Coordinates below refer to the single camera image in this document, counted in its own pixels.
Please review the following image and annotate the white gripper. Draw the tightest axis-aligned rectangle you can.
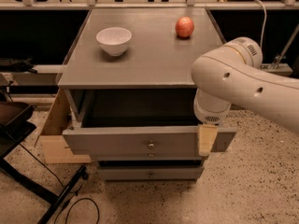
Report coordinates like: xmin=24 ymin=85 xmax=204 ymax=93
xmin=193 ymin=89 xmax=231 ymax=157

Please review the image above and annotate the grey top drawer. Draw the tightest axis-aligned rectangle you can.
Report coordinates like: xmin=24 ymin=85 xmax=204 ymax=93
xmin=61 ymin=89 xmax=237 ymax=158

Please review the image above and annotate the grey drawer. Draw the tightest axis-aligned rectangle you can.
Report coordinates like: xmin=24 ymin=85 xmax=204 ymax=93
xmin=98 ymin=167 xmax=203 ymax=181
xmin=91 ymin=153 xmax=202 ymax=161
xmin=61 ymin=89 xmax=237 ymax=158

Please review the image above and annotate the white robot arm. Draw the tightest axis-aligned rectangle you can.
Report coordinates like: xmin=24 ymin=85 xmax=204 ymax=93
xmin=192 ymin=37 xmax=299 ymax=156

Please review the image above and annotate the grey drawer cabinet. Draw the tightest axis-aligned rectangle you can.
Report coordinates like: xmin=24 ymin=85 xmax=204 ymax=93
xmin=58 ymin=7 xmax=222 ymax=168

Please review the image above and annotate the grey bottom drawer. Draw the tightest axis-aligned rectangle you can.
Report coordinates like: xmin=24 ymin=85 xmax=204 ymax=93
xmin=98 ymin=167 xmax=203 ymax=181

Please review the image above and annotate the grey middle drawer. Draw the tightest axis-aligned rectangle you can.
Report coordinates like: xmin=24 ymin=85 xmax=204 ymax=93
xmin=91 ymin=153 xmax=202 ymax=161

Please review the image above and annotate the red apple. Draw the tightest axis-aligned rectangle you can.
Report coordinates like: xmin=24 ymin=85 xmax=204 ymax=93
xmin=175 ymin=17 xmax=194 ymax=38

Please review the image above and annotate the white ceramic bowl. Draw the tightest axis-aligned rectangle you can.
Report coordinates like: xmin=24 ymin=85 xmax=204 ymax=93
xmin=96 ymin=27 xmax=132 ymax=56

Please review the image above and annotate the cardboard box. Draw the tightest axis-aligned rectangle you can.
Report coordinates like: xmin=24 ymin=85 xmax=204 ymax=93
xmin=38 ymin=91 xmax=91 ymax=164

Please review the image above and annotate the black tray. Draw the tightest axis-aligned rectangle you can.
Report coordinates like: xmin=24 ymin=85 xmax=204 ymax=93
xmin=0 ymin=101 xmax=34 ymax=133

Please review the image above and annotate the black metal stand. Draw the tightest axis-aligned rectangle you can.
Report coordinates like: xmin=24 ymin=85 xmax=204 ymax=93
xmin=0 ymin=121 xmax=88 ymax=224

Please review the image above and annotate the white cable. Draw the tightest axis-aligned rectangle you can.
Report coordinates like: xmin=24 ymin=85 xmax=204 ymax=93
xmin=253 ymin=0 xmax=269 ymax=49

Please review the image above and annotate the black floor cable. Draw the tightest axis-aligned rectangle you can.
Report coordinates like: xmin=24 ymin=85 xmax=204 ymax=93
xmin=19 ymin=143 xmax=101 ymax=224

